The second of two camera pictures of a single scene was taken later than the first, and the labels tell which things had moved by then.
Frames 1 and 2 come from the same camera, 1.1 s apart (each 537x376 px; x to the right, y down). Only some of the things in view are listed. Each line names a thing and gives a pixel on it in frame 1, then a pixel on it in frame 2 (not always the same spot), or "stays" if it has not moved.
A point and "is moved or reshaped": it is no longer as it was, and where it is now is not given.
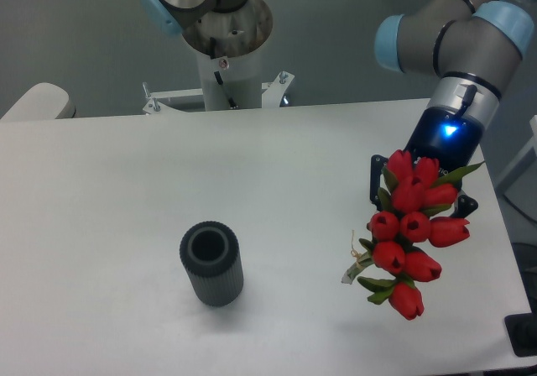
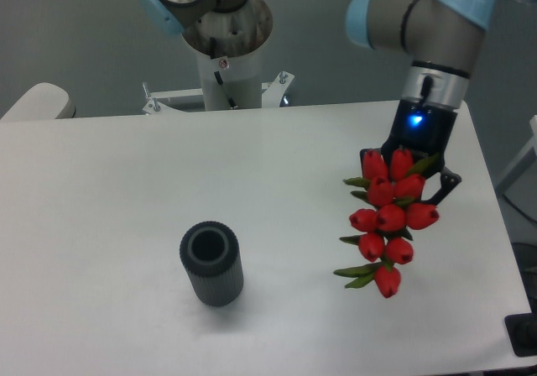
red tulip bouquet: x=412 y=216 is moved or reshaped
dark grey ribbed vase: x=212 y=259 stays
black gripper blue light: x=445 y=134 → x=424 y=130
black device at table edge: x=522 y=331 stays
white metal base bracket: x=273 y=96 stays
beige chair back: x=44 y=101 stays
